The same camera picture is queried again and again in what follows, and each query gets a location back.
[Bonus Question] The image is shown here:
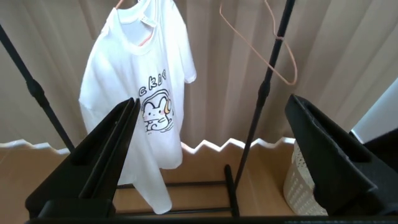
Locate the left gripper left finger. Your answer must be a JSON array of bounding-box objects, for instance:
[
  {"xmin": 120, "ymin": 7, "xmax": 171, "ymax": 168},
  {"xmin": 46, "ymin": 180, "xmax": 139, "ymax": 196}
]
[{"xmin": 24, "ymin": 97, "xmax": 142, "ymax": 218}]

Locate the white laundry basket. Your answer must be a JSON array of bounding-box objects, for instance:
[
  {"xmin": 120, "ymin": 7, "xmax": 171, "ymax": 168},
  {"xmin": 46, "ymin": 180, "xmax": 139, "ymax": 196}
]
[{"xmin": 282, "ymin": 139, "xmax": 329, "ymax": 217}]

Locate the white printed t-shirt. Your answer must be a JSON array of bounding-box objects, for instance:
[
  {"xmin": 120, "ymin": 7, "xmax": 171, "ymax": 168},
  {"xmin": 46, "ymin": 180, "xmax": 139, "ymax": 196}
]
[{"xmin": 78, "ymin": 0, "xmax": 198, "ymax": 215}]

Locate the beige curtain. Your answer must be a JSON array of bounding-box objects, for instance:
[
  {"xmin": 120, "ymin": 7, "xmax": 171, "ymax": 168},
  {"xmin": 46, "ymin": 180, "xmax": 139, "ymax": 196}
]
[{"xmin": 0, "ymin": 0, "xmax": 398, "ymax": 151}]

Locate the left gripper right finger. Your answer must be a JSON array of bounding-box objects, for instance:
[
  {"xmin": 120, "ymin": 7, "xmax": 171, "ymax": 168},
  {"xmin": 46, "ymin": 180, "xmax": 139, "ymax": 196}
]
[{"xmin": 284, "ymin": 93, "xmax": 398, "ymax": 217}]

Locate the black clothes rack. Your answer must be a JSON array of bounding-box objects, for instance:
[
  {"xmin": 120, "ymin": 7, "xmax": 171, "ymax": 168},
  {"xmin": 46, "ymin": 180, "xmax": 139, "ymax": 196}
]
[{"xmin": 0, "ymin": 0, "xmax": 297, "ymax": 218}]

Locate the pink clothes hanger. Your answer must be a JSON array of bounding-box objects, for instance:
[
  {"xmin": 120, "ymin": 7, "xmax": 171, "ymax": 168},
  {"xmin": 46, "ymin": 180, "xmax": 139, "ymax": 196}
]
[
  {"xmin": 114, "ymin": 0, "xmax": 155, "ymax": 48},
  {"xmin": 218, "ymin": 0, "xmax": 299, "ymax": 86}
]

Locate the black garment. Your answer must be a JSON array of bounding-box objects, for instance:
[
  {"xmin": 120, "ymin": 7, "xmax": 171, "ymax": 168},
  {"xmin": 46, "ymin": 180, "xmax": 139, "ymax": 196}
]
[{"xmin": 363, "ymin": 128, "xmax": 398, "ymax": 174}]

